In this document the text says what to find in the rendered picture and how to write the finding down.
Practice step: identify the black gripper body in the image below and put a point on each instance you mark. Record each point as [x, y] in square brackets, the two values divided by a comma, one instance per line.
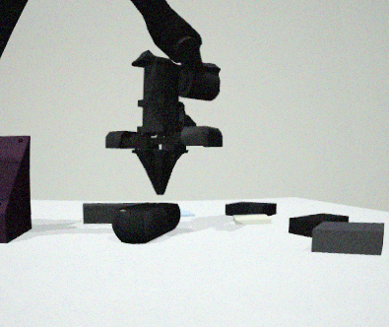
[160, 117]

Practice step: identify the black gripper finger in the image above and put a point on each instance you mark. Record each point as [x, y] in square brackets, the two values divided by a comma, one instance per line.
[147, 159]
[165, 160]

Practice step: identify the dark grey switch controller unit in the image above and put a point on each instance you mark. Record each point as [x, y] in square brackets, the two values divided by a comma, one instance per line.
[143, 222]

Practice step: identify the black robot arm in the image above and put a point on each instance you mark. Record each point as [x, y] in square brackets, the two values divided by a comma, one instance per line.
[170, 33]

